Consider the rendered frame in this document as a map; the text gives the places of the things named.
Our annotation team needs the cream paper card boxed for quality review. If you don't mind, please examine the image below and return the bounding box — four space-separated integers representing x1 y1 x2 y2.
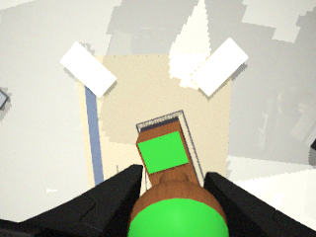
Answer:
60 37 248 190

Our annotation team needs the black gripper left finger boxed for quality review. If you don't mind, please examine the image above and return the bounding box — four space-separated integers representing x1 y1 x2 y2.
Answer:
0 165 143 237

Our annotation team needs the yellow rubber stamp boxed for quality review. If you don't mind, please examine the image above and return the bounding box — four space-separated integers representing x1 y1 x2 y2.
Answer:
309 139 316 150

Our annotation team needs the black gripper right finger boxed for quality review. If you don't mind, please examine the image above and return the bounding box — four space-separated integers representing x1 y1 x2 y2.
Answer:
203 171 316 237

